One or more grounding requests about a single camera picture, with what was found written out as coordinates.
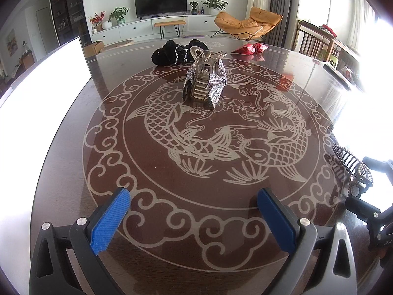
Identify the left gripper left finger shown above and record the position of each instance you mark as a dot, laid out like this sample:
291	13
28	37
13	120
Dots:
51	271

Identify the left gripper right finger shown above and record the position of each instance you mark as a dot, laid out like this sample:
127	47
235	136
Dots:
334	271

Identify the black beaded hair claw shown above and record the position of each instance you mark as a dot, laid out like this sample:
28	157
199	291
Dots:
353	165

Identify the red packet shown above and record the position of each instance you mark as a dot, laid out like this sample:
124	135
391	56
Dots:
251	48

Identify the black fuzzy scrunchie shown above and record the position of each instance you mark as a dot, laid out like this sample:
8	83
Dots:
172	53

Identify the rhinestone silver hair claw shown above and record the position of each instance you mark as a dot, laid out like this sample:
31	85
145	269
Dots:
216	79

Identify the gold hair claw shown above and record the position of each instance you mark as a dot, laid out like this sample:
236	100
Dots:
199	76

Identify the cardboard box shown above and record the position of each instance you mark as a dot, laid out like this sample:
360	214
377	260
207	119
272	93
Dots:
93	49

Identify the wooden dining chair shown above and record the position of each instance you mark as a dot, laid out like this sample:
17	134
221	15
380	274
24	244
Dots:
316	42

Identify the white tv cabinet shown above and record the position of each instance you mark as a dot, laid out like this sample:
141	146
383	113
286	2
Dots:
142	30

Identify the orange lounge chair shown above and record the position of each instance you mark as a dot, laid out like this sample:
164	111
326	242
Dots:
259	23

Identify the red flower vase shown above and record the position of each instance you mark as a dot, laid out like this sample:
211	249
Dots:
96	20

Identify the green potted plant left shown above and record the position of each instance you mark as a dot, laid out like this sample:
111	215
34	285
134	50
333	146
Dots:
118	14

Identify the green potted plant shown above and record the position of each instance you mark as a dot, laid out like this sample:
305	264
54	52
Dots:
215	6
118	14

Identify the black display cabinet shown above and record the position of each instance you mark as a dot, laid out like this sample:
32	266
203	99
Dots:
70	21

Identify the wooden bench black legs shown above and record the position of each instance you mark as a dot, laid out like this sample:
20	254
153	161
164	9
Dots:
169	28

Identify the green potted plant right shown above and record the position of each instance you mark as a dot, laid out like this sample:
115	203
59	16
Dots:
215	6

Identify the grey curtain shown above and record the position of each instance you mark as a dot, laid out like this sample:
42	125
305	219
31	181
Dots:
283	34

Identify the small dark potted plant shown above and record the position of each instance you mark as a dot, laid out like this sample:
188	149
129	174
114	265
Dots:
194	7

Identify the black flat-screen television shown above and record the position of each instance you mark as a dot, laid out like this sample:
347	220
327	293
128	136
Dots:
145	8

